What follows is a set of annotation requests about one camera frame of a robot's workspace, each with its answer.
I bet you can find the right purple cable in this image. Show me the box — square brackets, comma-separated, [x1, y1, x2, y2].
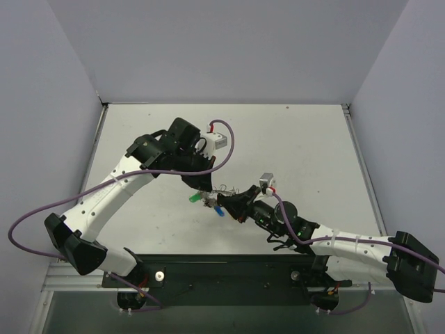
[273, 193, 445, 274]

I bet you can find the green key tag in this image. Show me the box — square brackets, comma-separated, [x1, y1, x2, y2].
[189, 193, 202, 203]

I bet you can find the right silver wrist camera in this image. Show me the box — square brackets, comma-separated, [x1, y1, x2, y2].
[259, 173, 276, 195]

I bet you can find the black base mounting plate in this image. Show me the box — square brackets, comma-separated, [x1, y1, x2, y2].
[101, 253, 353, 308]

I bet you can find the blue key tag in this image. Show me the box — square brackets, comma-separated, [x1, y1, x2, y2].
[214, 206, 225, 217]

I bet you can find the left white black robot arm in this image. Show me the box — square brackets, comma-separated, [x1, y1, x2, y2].
[44, 118, 227, 287]

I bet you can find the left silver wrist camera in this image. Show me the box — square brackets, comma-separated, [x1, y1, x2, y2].
[199, 132, 228, 157]

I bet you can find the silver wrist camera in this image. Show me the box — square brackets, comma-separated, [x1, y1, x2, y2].
[199, 132, 228, 157]
[259, 173, 276, 195]

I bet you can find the purple cable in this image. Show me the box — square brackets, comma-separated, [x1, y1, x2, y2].
[7, 120, 236, 259]
[273, 193, 445, 274]

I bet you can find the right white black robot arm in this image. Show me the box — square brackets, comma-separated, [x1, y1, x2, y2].
[216, 186, 442, 303]

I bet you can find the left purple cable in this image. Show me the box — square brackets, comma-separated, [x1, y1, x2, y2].
[7, 120, 236, 259]

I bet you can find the metal ring disc with keyrings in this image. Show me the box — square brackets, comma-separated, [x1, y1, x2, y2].
[196, 182, 244, 209]

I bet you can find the aluminium frame rail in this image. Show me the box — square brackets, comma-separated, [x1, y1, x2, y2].
[41, 262, 416, 293]

